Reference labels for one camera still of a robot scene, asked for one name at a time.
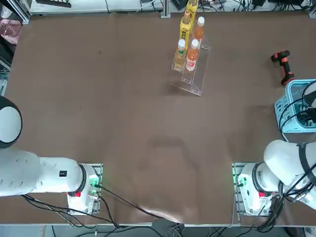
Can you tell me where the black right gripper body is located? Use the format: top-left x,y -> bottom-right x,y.
297,110 -> 316,127

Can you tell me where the orange black barcode scanner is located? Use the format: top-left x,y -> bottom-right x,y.
271,49 -> 296,86

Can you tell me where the light blue plastic basket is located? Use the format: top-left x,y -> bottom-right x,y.
274,79 -> 316,133

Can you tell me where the clear acrylic stepped shelf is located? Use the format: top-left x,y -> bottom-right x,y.
170,37 -> 212,96

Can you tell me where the pink plastic basket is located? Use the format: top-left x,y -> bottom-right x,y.
0,19 -> 23,45

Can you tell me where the orange juice bottle white cap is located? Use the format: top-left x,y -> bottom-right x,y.
185,39 -> 200,72
193,16 -> 206,41

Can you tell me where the pale tea bottle green label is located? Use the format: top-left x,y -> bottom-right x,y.
173,39 -> 187,71

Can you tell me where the yellow drink bottle orange cap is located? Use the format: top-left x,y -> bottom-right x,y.
179,10 -> 196,41
185,0 -> 198,15

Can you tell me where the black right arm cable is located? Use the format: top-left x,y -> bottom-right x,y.
278,82 -> 313,131

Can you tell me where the aluminium frame post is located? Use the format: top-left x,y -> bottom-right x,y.
160,0 -> 171,18

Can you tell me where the long black table cable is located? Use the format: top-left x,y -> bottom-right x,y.
95,184 -> 185,225

